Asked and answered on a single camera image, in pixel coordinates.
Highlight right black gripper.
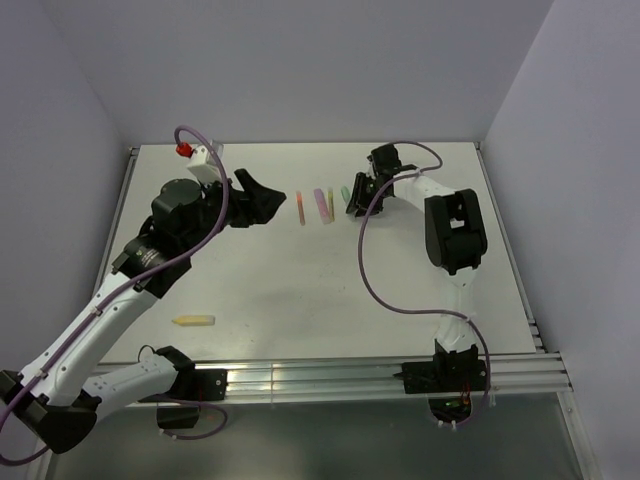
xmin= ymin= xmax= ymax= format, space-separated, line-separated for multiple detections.
xmin=346 ymin=172 xmax=389 ymax=218

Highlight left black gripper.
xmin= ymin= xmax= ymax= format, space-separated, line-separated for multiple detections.
xmin=181 ymin=168 xmax=285 ymax=254

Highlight yellow thin pen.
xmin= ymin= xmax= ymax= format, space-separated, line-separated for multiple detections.
xmin=327 ymin=187 xmax=335 ymax=223

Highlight orange thin pen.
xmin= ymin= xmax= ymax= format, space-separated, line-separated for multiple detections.
xmin=295 ymin=190 xmax=306 ymax=227

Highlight yellow highlighter pen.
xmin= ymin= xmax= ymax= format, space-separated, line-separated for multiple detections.
xmin=172 ymin=315 xmax=215 ymax=327

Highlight green highlighter pen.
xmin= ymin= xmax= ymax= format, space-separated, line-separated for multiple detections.
xmin=340 ymin=186 xmax=351 ymax=205

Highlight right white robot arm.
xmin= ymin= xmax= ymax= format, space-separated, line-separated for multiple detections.
xmin=346 ymin=141 xmax=488 ymax=390

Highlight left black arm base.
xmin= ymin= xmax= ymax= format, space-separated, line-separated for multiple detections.
xmin=140 ymin=368 xmax=229 ymax=441

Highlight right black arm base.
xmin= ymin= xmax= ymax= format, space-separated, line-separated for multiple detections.
xmin=393 ymin=348 xmax=489 ymax=424

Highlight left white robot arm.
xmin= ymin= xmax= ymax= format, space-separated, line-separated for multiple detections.
xmin=1 ymin=169 xmax=286 ymax=454

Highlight aluminium front rail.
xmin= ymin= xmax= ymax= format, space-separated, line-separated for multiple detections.
xmin=47 ymin=349 xmax=574 ymax=409

